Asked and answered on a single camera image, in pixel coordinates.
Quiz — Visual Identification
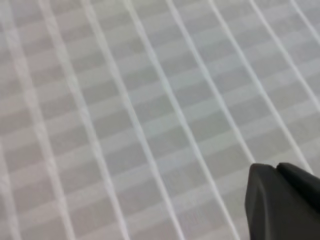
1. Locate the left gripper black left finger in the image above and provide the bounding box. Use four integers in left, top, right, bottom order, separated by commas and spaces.
244, 163, 320, 240

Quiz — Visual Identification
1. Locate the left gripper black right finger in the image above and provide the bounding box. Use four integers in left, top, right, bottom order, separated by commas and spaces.
276, 162, 320, 200

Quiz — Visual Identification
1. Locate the grey checked tablecloth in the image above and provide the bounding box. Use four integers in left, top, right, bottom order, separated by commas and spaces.
0, 0, 320, 240

